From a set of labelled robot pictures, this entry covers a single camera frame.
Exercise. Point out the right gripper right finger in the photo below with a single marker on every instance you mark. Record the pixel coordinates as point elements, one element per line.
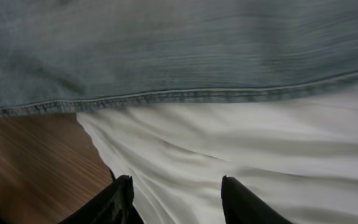
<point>241,206</point>

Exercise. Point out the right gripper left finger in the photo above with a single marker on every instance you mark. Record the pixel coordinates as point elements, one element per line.
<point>113,205</point>

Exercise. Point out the light blue denim shorts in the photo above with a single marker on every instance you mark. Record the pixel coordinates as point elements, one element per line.
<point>66,56</point>

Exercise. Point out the white t-shirt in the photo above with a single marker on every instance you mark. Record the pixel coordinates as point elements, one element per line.
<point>298,156</point>

